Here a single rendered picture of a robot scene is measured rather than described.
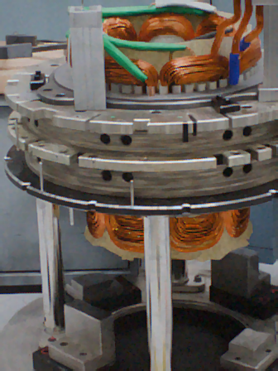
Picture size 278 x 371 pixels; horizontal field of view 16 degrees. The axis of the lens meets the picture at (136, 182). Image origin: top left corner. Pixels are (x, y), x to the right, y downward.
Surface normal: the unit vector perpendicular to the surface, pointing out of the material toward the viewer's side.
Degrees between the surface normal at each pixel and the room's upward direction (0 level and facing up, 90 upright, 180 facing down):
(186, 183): 90
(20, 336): 0
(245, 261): 90
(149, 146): 90
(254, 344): 0
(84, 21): 90
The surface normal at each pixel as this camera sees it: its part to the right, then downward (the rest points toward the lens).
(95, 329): -0.72, 0.26
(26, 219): -0.03, 0.34
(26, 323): -0.04, -0.94
